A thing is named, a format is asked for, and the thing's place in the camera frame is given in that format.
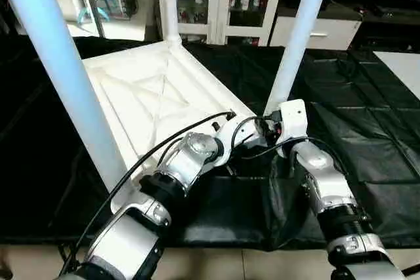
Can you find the colourful toy box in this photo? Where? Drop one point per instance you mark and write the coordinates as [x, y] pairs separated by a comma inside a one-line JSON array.
[[111, 1]]

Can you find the white flat board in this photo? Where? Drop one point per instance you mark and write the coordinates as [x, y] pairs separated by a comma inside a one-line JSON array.
[[403, 70]]

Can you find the black work mat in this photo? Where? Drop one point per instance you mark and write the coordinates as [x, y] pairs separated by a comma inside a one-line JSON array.
[[367, 136]]

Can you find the black stand leg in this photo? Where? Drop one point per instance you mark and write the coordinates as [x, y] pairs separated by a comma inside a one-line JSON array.
[[412, 270]]

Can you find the white plastic table leg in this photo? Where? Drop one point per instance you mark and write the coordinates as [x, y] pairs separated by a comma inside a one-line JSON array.
[[170, 4], [298, 37], [59, 63]]

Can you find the white drawer unit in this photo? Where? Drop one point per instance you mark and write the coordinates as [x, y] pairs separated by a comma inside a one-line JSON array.
[[341, 34]]

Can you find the white glass door cabinet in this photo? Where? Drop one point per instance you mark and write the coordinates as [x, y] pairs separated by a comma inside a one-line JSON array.
[[213, 4]]

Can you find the white plastic table top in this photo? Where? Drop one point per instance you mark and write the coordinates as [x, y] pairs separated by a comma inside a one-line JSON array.
[[151, 90]]

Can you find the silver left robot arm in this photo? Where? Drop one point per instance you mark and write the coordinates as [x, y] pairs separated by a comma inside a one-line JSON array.
[[190, 155]]

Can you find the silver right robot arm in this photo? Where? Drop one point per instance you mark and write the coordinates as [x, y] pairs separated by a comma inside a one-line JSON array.
[[321, 181]]

